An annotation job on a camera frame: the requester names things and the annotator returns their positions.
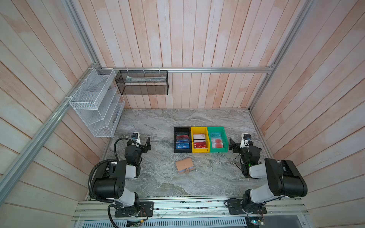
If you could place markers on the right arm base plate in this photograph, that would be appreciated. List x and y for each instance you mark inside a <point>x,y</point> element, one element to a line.
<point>240,207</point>

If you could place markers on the cards stack in black bin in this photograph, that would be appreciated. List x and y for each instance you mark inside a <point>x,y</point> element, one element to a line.
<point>182,141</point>

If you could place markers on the white wire mesh shelf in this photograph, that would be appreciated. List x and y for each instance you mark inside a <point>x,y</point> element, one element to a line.
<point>98,103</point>

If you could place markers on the yellow plastic bin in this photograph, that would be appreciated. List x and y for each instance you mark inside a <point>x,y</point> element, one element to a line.
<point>201,130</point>

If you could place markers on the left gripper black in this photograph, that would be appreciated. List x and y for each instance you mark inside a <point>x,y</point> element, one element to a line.
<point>145,145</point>

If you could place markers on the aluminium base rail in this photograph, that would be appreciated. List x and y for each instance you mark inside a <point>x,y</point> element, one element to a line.
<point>190,207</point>

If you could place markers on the black plastic bin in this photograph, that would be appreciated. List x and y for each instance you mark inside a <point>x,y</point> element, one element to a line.
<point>182,130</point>

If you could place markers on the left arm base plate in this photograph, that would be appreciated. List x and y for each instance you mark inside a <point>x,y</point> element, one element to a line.
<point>143,209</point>

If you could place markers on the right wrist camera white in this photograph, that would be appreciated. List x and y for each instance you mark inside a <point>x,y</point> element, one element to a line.
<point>245,139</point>

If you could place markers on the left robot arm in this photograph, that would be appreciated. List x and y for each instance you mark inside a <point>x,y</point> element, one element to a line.
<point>106,182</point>

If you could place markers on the cards stack in yellow bin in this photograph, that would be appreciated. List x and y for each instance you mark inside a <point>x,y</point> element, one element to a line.
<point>199,141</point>

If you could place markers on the black mesh wall basket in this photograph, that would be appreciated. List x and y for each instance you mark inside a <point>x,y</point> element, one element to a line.
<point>142,82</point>

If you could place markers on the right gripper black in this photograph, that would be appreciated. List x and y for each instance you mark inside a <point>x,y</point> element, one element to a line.
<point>235,145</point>

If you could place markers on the green plastic bin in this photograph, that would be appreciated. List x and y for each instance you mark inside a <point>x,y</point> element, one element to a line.
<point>221,130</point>

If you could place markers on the cards stack in green bin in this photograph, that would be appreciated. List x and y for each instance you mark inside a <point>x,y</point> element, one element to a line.
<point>216,140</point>

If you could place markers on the tan leather card holder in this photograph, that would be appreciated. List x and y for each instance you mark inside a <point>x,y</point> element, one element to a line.
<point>185,165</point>

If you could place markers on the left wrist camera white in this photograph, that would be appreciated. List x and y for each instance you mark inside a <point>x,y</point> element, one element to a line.
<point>136,137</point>

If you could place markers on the horizontal aluminium wall rail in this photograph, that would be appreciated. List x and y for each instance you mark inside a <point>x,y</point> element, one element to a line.
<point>250,69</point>

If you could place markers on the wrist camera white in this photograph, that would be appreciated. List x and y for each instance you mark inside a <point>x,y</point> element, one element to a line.
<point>245,139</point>
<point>136,137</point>

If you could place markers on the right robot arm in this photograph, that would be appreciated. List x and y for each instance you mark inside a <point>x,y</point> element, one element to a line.
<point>283,178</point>

